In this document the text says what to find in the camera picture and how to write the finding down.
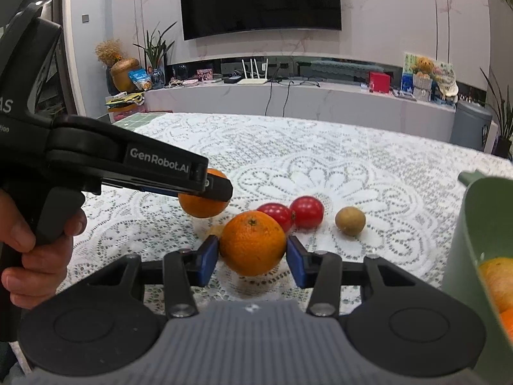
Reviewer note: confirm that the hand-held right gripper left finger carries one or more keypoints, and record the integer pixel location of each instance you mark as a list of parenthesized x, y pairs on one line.
[(208, 260)]

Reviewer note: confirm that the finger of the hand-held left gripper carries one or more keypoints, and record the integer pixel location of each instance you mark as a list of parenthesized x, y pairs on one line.
[(160, 168)]

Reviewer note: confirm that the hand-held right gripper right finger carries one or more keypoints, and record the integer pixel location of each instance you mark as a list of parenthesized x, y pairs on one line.
[(295, 261)]

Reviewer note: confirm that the orange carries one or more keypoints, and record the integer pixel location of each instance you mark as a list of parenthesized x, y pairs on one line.
[(200, 208), (252, 244), (508, 323)]

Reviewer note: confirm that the small brown kiwi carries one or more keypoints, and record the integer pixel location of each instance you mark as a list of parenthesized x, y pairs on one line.
[(350, 220)]

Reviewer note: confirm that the green colander bowl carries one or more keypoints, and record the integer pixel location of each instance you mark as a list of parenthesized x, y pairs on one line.
[(465, 248)]

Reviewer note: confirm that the yellow-green pear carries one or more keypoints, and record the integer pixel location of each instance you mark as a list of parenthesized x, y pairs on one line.
[(499, 280)]

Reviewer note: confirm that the person's left hand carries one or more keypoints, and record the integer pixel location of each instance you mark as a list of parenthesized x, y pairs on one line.
[(52, 264)]

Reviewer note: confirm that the green checked tablecloth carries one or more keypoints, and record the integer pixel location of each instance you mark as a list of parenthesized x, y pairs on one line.
[(136, 120)]

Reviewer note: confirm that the pile of green papers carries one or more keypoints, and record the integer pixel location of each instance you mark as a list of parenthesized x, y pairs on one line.
[(124, 102)]

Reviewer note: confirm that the blue snack bag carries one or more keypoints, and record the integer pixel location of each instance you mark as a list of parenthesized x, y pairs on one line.
[(140, 79)]

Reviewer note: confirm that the golden vase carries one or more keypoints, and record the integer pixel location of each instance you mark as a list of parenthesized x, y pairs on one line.
[(125, 75)]

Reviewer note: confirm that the pink photo card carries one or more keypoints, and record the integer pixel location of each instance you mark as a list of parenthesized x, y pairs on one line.
[(204, 75)]

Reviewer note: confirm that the potted plant in glass vase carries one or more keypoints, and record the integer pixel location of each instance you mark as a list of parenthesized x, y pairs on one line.
[(156, 56)]

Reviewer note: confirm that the dried flower bunch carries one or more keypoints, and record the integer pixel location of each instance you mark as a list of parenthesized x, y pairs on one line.
[(109, 52)]

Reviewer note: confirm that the white lace tablecloth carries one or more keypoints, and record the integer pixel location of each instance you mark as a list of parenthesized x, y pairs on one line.
[(360, 160)]

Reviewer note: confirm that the white router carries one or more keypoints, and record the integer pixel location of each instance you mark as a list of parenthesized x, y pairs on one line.
[(252, 78)]

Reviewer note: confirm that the white marble media console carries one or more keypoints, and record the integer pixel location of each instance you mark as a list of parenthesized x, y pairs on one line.
[(340, 104)]

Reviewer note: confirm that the black curved television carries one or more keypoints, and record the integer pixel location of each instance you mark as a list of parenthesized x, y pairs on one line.
[(260, 0)]

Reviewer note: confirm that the red box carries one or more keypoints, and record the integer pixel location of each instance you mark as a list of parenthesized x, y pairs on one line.
[(379, 82)]

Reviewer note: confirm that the grey trash can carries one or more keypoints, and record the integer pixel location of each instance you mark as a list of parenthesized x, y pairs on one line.
[(471, 126)]

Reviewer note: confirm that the teddy bear gift set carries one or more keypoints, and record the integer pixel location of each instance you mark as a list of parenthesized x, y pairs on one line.
[(409, 68)]

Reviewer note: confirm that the brown teddy bear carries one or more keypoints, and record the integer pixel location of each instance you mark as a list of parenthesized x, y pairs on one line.
[(425, 66)]

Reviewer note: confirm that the long-leaf potted plant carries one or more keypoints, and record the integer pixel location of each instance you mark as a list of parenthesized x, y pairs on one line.
[(503, 120)]

